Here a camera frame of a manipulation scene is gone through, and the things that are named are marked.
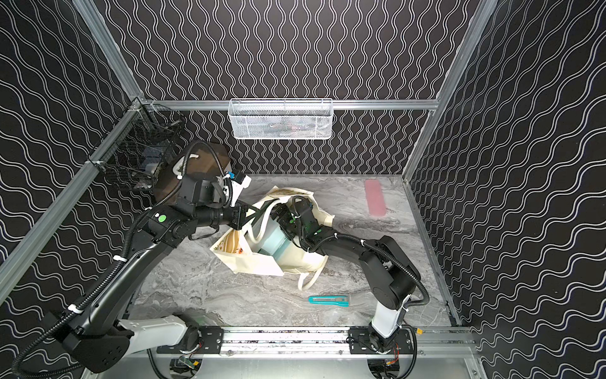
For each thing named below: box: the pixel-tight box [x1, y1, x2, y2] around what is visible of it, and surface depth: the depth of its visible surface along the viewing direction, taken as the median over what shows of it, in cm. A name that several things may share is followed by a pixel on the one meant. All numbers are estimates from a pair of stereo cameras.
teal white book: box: [243, 212, 296, 261], surface depth 87 cm
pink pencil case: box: [364, 179, 386, 217], surface depth 113 cm
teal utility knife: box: [308, 295, 350, 308], surface depth 84 cm
